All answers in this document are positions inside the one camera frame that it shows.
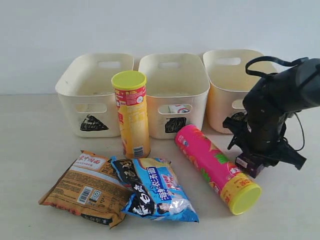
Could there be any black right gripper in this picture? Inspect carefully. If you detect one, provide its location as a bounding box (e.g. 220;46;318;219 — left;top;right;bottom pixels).
222;84;307;170

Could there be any small purple box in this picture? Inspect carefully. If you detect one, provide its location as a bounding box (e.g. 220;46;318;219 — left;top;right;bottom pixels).
235;153;265;179

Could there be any pink chips can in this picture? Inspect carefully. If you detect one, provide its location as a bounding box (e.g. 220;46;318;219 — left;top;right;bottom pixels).
174;124;262;215

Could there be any blue white milk carton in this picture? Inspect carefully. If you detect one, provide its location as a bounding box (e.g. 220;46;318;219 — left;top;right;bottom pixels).
168;104;191;114

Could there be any yellow chips can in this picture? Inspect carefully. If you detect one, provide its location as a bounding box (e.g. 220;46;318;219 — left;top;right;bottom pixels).
111;70;151;159

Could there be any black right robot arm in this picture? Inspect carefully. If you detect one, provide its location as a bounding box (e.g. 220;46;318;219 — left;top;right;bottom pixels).
222;56;320;177

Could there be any cream bin circle mark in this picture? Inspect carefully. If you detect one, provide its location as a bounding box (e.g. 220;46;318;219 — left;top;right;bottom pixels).
202;49;263;134

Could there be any cream bin square mark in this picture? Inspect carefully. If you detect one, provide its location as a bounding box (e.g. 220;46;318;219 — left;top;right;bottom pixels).
137;52;211;140

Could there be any blue noodle packet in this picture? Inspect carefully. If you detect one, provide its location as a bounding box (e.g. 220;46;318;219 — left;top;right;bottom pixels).
111;158;199;223

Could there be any orange noodle packet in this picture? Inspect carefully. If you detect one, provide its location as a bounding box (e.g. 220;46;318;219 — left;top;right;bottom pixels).
38;150;131;228

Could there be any cream bin triangle mark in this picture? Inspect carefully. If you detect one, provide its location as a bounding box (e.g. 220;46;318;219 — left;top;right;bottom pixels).
55;53;135;138

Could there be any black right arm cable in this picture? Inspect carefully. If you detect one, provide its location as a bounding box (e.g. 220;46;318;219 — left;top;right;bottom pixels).
245;55;306;152

